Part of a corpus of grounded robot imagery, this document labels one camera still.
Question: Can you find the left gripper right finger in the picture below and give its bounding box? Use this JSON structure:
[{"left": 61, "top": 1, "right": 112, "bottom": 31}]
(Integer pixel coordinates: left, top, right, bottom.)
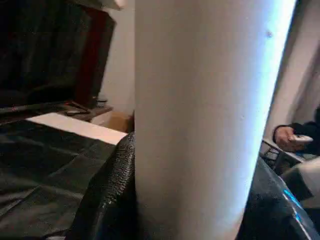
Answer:
[{"left": 239, "top": 155, "right": 320, "bottom": 240}]

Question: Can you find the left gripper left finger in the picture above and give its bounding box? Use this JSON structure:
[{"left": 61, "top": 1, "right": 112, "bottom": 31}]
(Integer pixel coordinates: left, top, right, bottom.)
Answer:
[{"left": 66, "top": 131, "right": 138, "bottom": 240}]

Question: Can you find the white plastic table leg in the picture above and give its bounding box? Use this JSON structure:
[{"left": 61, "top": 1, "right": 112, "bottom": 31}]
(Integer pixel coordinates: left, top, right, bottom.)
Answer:
[{"left": 134, "top": 0, "right": 299, "bottom": 240}]

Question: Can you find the bystander dark sleeve forearm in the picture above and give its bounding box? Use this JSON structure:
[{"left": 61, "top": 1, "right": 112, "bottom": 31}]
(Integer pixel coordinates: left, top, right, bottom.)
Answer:
[{"left": 272, "top": 107, "right": 320, "bottom": 157}]

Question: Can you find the bystander bare hand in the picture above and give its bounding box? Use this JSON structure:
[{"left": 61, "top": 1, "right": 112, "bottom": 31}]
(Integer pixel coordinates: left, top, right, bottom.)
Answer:
[{"left": 273, "top": 125, "right": 307, "bottom": 153}]

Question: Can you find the white handheld remote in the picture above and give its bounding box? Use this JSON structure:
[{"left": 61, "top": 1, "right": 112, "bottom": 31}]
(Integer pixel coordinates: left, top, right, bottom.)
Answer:
[{"left": 292, "top": 133, "right": 316, "bottom": 147}]

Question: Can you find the black mat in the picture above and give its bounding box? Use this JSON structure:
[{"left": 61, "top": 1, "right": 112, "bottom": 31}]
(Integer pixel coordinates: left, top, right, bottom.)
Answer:
[{"left": 0, "top": 119, "right": 132, "bottom": 240}]

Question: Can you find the white flat board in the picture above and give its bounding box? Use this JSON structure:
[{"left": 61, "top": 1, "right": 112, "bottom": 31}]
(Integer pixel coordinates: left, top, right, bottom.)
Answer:
[{"left": 25, "top": 112, "right": 129, "bottom": 147}]

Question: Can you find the black box with tan label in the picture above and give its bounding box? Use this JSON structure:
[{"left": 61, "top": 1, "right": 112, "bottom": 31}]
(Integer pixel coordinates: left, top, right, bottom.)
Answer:
[{"left": 0, "top": 0, "right": 117, "bottom": 108}]

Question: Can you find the dark metal rail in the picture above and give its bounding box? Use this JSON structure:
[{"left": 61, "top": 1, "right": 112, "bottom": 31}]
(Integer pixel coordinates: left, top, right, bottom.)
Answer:
[{"left": 0, "top": 100, "right": 114, "bottom": 123}]

